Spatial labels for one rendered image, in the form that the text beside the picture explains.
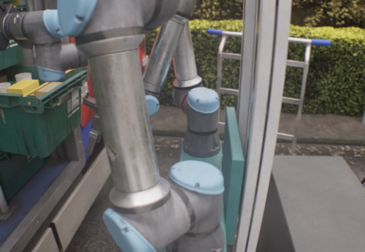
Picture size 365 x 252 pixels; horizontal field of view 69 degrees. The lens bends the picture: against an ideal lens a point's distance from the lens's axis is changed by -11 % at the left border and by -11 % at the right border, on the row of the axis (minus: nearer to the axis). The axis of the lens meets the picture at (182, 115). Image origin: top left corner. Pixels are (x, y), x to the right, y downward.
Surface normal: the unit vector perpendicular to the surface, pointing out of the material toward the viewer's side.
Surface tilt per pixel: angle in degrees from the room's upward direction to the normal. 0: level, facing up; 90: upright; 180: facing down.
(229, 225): 90
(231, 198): 90
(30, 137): 97
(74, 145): 90
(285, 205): 0
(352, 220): 0
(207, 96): 8
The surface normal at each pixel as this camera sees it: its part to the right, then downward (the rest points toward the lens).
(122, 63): 0.49, 0.15
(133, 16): 0.85, 0.01
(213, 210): 0.67, 0.30
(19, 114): -0.13, 0.44
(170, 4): 0.77, 0.51
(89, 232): 0.00, -0.92
